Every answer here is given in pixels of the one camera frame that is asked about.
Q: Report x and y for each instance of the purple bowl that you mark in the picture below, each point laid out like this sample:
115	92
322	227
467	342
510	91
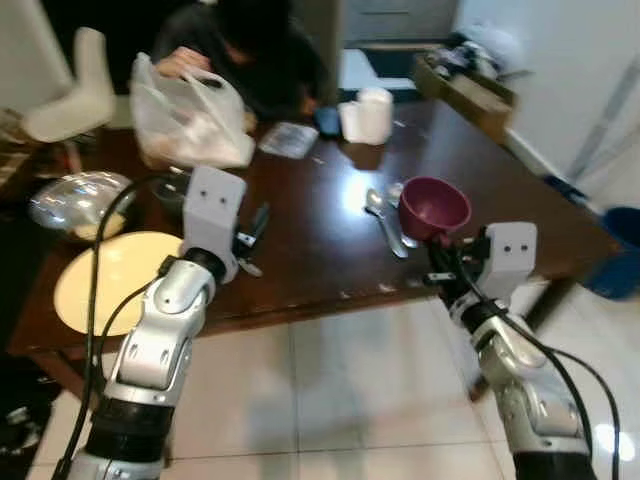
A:
435	205

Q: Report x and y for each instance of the metal spoon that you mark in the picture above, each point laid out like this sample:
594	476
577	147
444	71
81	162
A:
394	190
374	200

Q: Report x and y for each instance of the clear plastic container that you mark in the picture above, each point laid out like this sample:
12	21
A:
290	140

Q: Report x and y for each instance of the dark wooden table leg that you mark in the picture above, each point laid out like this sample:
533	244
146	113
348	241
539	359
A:
548	305

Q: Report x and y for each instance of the white plastic bag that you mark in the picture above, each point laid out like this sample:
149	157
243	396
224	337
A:
190	125

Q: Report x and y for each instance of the pale yellow plate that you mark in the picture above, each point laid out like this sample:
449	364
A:
110	280

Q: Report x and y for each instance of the brown wooden box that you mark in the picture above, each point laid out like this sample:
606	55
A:
470	100

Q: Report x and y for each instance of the blue bucket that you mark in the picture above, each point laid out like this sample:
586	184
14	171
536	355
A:
615	255

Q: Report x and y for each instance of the white mug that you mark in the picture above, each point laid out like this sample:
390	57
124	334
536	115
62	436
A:
368	118

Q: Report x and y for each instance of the person in dark clothes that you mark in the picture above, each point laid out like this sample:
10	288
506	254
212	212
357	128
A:
260	60

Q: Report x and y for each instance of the shiny domed food cover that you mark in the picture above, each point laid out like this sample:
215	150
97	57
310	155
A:
75	200

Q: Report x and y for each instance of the grey kitchen cabinet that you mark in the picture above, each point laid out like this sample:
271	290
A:
400	18

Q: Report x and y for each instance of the pale right wrist camera mount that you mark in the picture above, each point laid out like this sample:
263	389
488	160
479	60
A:
510	250

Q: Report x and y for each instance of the pale wrist camera mount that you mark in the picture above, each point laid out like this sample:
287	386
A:
212	205
510	250

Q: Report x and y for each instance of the pale left wrist camera mount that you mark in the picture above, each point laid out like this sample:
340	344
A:
212	205

